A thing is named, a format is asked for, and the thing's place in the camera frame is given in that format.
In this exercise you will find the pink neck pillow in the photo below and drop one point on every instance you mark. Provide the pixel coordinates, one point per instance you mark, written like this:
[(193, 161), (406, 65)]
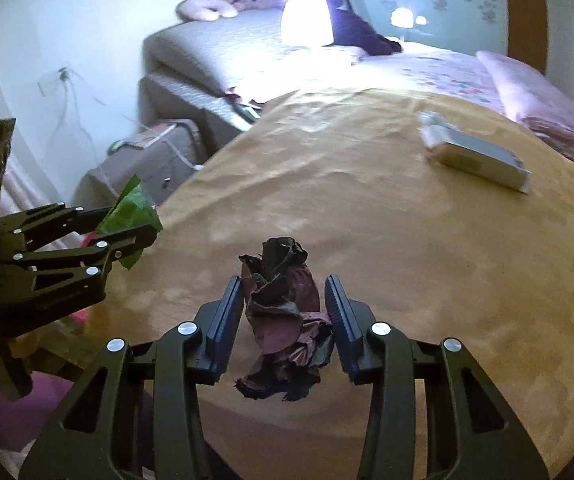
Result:
[(202, 9)]

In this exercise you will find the green wrapper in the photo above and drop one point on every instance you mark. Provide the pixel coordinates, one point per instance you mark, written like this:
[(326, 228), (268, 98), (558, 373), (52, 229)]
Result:
[(132, 210)]

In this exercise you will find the brown wooden door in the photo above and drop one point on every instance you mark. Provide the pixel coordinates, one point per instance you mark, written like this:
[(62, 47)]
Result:
[(527, 25)]

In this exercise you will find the book on nightstand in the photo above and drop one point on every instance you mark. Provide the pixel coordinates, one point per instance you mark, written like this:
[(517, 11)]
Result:
[(157, 134)]

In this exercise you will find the grey nightstand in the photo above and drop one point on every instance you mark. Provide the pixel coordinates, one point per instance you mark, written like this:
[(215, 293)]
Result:
[(142, 170)]

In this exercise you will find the bed with floral sheet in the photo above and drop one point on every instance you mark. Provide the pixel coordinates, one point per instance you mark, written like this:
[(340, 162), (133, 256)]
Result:
[(417, 70)]

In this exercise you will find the purple cloth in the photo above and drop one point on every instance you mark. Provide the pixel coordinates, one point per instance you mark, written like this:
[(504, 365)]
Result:
[(32, 405)]

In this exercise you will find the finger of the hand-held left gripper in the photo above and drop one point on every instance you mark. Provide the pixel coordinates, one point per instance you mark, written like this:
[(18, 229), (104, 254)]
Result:
[(52, 225), (117, 247)]

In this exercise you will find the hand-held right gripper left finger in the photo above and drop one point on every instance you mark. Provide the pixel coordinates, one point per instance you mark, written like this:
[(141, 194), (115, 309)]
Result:
[(224, 320)]

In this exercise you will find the white silver carton box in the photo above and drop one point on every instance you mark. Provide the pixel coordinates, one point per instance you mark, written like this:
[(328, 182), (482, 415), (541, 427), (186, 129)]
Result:
[(477, 157)]

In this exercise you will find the grey patterned pillow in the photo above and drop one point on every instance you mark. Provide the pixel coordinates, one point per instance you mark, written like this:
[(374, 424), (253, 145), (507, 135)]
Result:
[(207, 45)]

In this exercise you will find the grey bed frame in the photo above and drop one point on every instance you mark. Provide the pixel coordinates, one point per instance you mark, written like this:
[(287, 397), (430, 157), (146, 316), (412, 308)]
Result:
[(182, 105)]

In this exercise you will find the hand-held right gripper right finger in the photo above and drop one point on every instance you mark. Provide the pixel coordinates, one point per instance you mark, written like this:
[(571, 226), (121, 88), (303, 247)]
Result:
[(339, 320)]

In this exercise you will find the dark purple clothing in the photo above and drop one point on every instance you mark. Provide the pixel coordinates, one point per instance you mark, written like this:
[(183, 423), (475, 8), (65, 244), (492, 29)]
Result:
[(362, 30)]

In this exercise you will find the white table lamp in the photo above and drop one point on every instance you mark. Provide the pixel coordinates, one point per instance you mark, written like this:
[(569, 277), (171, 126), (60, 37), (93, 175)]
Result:
[(307, 22)]

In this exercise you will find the yellow patterned tablecloth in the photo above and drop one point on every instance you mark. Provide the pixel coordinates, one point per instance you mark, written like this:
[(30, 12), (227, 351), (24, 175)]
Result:
[(367, 210)]

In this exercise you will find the dark red wrapper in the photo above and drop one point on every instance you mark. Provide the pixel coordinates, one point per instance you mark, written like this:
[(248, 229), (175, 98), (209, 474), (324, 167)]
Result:
[(282, 310)]

